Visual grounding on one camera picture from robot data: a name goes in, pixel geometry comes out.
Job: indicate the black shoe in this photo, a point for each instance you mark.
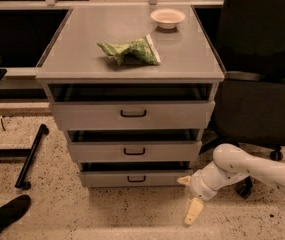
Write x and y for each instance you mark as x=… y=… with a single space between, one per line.
x=14 y=210

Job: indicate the green chip bag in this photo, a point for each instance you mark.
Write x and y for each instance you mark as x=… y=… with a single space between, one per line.
x=142 y=48

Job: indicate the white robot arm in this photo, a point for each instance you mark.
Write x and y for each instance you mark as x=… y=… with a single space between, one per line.
x=230 y=165

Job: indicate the grey drawer cabinet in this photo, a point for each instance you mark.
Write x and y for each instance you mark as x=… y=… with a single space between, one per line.
x=75 y=58

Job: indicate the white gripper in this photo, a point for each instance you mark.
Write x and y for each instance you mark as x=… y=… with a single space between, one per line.
x=201 y=185

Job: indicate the grey middle drawer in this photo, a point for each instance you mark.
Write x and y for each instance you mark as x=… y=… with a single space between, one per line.
x=133 y=145

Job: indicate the grey top drawer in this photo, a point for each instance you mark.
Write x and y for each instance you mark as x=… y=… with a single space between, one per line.
x=129 y=106

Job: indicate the black table leg base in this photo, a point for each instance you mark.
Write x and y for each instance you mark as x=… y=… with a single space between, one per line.
x=26 y=154

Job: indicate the grey drawer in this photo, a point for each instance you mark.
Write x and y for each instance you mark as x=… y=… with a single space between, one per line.
x=132 y=174
x=129 y=106
x=133 y=145

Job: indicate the black office chair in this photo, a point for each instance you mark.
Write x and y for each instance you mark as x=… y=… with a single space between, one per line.
x=249 y=38

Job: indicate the grey bottom drawer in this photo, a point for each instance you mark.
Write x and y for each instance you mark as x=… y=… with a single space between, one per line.
x=132 y=174

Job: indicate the white bowl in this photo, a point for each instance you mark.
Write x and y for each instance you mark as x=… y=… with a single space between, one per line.
x=167 y=18

